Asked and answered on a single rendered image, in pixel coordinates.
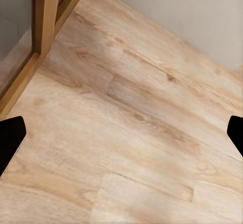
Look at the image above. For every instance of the door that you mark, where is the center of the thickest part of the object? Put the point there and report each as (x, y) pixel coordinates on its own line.
(27, 29)

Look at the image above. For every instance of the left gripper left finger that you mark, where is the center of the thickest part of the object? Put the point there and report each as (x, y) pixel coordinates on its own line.
(12, 133)

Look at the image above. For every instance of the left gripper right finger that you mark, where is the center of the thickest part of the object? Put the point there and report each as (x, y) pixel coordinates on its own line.
(235, 132)

